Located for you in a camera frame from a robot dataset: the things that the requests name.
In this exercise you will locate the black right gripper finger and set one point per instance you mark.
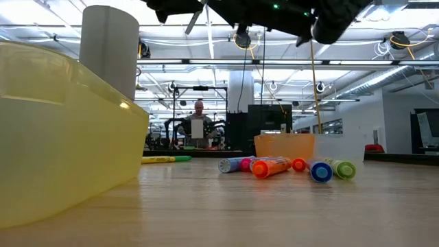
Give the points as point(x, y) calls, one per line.
point(171, 5)

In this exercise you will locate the pink highlighter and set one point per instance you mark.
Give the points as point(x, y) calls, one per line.
point(245, 164)

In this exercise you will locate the orange highlighter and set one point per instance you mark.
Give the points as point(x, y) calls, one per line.
point(271, 167)
point(299, 165)

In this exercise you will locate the green highlighter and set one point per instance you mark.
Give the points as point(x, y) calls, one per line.
point(344, 169)
point(183, 158)

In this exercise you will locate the yellow highlighter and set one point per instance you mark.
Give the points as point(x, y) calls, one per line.
point(157, 160)

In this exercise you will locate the blue highlighter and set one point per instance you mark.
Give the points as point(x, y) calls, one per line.
point(321, 171)

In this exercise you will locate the long ceiling light bar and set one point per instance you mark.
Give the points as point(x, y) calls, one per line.
point(219, 62)

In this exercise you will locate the slim white pillar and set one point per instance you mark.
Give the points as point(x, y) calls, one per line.
point(240, 89)

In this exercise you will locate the black monitor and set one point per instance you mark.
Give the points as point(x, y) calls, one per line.
point(269, 118)

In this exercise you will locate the person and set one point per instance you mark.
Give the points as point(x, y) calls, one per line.
point(199, 108)

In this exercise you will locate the black cabinet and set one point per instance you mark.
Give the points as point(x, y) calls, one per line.
point(238, 133)

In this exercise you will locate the white paper sign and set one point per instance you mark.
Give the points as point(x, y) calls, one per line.
point(197, 128)

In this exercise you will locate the orange plastic bin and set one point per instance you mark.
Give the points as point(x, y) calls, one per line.
point(284, 145)

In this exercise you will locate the clear plastic bin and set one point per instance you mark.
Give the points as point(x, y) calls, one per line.
point(339, 145)

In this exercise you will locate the yellow translucent plastic bin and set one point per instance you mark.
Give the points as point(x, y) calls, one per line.
point(68, 137)

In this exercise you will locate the red cushion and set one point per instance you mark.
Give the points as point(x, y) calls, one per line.
point(374, 148)

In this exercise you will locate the black display panel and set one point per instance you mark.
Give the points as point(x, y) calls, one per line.
point(425, 130)

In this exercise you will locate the black metal frame rig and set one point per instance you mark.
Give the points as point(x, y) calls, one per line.
point(200, 88)

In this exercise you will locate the silver ventilation duct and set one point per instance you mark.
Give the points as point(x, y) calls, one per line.
point(377, 80)

